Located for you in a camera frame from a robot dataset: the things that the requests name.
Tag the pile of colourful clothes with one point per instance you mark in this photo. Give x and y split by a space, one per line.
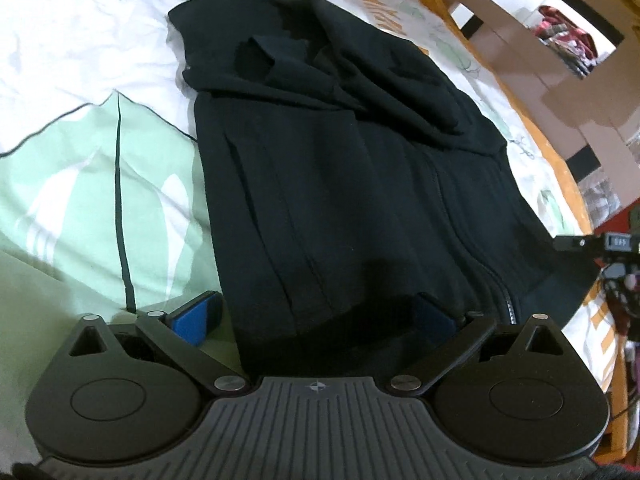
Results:
573 45

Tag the orange mattress edge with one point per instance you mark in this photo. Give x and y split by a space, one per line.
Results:
604 342

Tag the white leaf-patterned bed sheet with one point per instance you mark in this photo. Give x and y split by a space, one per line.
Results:
102 192

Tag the dark navy hooded sweatshirt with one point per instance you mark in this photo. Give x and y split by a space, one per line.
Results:
362 207

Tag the white shelf unit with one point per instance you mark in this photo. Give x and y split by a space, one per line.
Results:
600 112

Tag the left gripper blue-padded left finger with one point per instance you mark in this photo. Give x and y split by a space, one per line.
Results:
178 335

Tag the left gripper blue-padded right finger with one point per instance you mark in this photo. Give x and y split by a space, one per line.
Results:
445 344

